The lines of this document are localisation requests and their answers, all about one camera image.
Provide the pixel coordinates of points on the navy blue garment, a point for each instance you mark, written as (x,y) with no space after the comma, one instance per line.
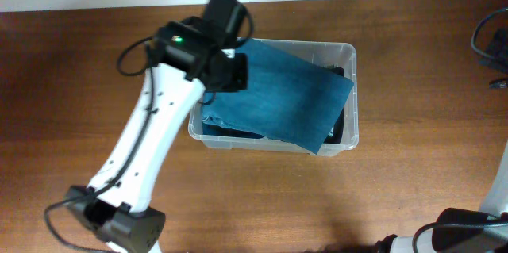
(214,130)

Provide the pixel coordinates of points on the dark blue jeans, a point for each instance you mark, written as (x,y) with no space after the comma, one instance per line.
(287,99)

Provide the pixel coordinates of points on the black shirt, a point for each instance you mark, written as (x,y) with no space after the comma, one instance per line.
(336,133)

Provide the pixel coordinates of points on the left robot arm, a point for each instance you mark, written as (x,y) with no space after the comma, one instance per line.
(184,60)

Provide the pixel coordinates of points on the clear plastic storage bin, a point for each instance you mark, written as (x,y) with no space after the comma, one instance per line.
(323,54)

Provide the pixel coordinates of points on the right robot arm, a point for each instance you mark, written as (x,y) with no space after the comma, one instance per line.
(460,230)

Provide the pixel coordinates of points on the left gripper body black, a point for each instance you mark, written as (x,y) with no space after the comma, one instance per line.
(230,75)

